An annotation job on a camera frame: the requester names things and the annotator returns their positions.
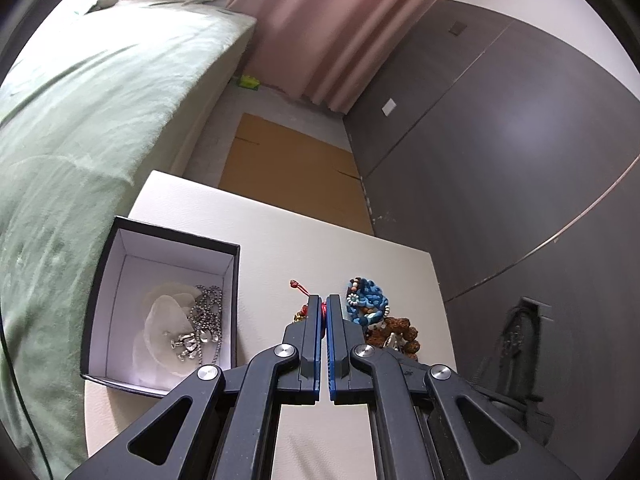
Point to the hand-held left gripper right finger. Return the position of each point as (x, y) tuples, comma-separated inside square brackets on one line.
[(331, 340)]

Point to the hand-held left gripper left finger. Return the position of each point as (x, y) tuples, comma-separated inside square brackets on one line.
[(316, 340)]

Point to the black jewelry box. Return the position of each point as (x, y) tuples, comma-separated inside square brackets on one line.
[(150, 245)]

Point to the silver pendant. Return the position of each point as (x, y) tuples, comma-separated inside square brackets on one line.
[(186, 344)]

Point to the brown cardboard sheet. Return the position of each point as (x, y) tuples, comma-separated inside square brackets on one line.
[(290, 170)]

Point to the white wardrobe sticker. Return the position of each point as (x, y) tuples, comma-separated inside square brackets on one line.
[(389, 107)]

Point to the dark grey wardrobe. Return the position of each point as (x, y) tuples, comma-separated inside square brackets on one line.
[(500, 160)]

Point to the white mattress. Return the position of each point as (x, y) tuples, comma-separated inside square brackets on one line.
[(215, 95)]

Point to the small green object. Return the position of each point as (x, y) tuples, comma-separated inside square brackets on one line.
[(248, 80)]

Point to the pink curtain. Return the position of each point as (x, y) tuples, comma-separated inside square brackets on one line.
[(325, 25)]

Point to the green-covered bed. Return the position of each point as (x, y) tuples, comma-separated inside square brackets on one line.
[(100, 110)]

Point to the grey wardrobe sticker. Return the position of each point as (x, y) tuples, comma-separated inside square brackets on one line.
[(456, 27)]

